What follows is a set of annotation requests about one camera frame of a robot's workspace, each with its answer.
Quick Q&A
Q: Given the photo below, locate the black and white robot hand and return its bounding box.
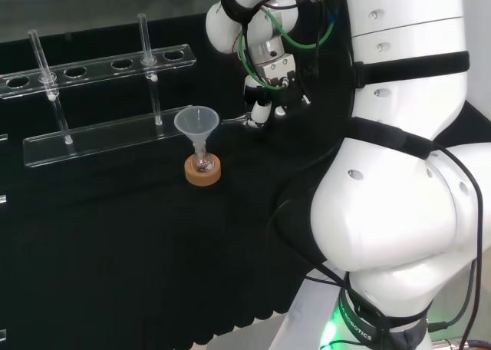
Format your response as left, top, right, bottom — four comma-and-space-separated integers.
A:
243, 54, 312, 130

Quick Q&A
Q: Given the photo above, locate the translucent plastic funnel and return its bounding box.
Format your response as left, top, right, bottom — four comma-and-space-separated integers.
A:
173, 105, 220, 156

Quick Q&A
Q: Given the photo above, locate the clear acrylic funnel stand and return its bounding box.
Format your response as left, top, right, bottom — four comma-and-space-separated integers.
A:
0, 12, 198, 169

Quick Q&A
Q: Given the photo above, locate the small round-bottom glass flask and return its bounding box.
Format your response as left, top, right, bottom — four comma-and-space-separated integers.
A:
191, 142, 214, 174

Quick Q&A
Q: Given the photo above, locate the black bench cloth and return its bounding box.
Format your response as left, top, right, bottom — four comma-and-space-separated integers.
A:
0, 0, 491, 350

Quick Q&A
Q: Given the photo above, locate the green cable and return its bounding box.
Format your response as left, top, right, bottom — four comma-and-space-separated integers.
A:
238, 33, 281, 91
260, 7, 335, 50

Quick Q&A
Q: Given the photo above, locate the cork ring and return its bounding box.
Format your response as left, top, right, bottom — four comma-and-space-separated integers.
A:
184, 154, 223, 188

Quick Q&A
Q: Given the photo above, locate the long black cable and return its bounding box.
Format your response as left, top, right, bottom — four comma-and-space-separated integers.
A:
427, 144, 485, 334

